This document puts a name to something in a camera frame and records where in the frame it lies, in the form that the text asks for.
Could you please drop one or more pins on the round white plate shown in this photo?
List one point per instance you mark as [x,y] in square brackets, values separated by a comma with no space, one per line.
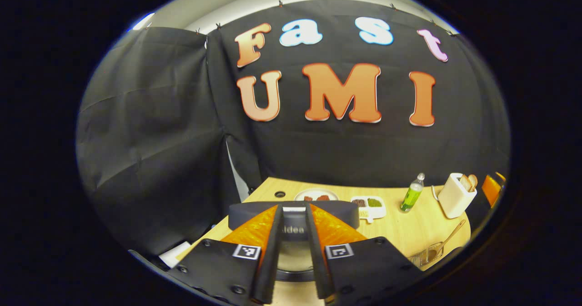
[300,194]

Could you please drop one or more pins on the wooden spoon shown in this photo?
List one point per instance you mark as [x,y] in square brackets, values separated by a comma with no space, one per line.
[450,235]

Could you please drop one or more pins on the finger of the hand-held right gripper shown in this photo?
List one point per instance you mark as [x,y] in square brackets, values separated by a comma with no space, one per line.
[492,188]

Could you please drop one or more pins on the white toaster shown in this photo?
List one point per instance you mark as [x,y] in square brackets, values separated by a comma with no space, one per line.
[452,199]

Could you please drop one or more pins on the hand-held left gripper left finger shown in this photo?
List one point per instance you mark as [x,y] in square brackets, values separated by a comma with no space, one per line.
[268,269]

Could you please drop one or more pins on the black backdrop cloth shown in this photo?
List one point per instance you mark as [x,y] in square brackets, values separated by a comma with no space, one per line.
[159,137]

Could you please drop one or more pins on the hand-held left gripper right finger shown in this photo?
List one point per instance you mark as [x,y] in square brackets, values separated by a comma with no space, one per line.
[320,269]

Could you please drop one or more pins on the white divided bean dish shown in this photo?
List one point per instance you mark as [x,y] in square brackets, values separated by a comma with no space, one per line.
[379,210]

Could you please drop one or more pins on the toast bread slice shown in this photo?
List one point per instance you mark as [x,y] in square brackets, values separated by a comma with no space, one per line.
[473,181]
[464,182]

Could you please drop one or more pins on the white flat object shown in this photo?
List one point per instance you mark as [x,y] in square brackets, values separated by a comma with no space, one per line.
[175,253]

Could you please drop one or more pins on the green drink bottle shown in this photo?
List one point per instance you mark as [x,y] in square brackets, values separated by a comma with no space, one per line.
[411,197]

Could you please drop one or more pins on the black and silver rice cooker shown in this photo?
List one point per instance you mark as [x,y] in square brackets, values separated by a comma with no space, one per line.
[293,233]

